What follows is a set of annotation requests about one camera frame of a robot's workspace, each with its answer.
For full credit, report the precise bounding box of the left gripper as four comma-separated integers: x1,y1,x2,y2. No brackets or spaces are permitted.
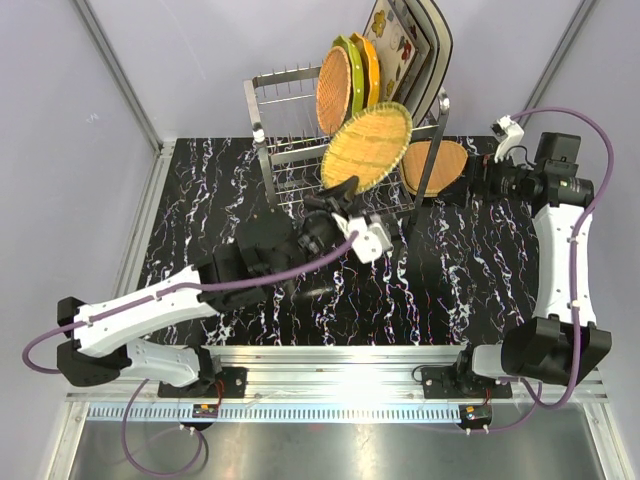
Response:
273,178,362,287

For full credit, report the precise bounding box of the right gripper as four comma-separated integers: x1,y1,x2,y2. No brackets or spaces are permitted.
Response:
437,148,540,211

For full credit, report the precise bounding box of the orange rounded-square wicker plate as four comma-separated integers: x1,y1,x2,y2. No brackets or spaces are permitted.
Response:
399,140,468,197

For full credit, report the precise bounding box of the round green-rim bamboo plate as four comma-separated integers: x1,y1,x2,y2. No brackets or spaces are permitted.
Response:
321,102,413,194

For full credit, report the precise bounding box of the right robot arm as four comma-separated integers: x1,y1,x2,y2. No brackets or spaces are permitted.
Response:
452,127,612,397

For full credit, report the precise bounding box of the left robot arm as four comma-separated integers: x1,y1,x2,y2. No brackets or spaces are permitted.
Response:
56,176,359,397

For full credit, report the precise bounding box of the stainless steel dish rack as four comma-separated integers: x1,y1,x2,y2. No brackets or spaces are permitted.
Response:
243,66,450,236

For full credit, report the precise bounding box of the green ceramic plate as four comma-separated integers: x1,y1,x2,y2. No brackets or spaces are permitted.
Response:
333,35,365,116

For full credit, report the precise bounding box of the round brown wicker plate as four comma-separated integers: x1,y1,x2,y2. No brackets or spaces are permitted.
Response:
316,46,351,135

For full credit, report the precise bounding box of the orange ceramic plate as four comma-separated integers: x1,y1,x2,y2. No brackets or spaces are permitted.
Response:
350,32,381,107

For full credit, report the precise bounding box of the cream floral square plate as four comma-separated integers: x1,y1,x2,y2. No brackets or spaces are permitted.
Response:
363,0,430,102

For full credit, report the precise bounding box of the black rimmed square plate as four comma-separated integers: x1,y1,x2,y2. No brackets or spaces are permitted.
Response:
420,0,453,123

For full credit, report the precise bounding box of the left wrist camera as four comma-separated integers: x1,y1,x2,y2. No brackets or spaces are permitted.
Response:
331,213,392,264

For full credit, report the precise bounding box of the aluminium mounting rail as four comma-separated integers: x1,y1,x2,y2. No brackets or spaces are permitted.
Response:
67,343,609,401

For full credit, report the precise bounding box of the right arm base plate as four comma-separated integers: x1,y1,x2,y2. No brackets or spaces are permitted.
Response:
419,365,465,400

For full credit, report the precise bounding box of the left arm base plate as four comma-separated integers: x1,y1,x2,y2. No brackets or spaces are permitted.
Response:
157,366,249,399

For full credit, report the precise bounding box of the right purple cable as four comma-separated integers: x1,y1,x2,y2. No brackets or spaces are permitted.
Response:
509,107,615,431

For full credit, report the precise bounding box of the purple cable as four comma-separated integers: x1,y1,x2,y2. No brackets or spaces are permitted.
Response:
509,107,615,431
22,230,361,475

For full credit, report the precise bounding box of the slotted cable duct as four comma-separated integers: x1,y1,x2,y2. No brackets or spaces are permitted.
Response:
87,402,464,424

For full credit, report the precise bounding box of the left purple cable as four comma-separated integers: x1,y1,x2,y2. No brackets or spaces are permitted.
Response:
22,230,361,475

